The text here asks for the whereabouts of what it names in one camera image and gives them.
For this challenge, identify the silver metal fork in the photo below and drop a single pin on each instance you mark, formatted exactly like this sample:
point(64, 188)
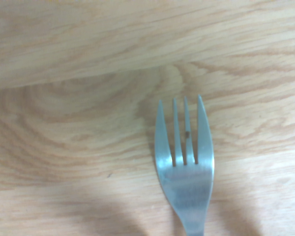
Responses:
point(186, 184)

